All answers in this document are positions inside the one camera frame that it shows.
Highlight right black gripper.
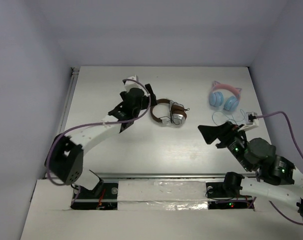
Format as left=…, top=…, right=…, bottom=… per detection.
left=197, top=120, right=252, bottom=171

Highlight brown silver headphones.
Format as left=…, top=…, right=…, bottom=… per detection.
left=149, top=98, right=190, bottom=126

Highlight black headphone cable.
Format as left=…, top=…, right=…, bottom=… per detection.
left=159, top=100, right=191, bottom=126

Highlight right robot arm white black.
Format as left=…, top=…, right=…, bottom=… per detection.
left=197, top=121, right=303, bottom=218

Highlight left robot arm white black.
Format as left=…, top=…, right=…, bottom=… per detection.
left=44, top=78, right=157, bottom=198

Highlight pink blue cat-ear headphones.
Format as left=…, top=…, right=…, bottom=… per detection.
left=208, top=81, right=242, bottom=112

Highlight white foil-taped cover block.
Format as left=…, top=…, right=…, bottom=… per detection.
left=117, top=179, right=208, bottom=211

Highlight light blue headphone cable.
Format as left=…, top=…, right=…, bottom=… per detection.
left=212, top=108, right=249, bottom=128

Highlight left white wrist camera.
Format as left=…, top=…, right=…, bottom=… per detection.
left=122, top=74, right=140, bottom=93

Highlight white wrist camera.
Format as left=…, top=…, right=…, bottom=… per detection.
left=238, top=112, right=259, bottom=132
left=122, top=74, right=140, bottom=93

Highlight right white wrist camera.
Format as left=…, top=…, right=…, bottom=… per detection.
left=238, top=112, right=259, bottom=132

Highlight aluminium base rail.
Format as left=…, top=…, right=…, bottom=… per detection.
left=71, top=171, right=257, bottom=204

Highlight aluminium side rail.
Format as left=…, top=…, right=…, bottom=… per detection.
left=51, top=67, right=80, bottom=144

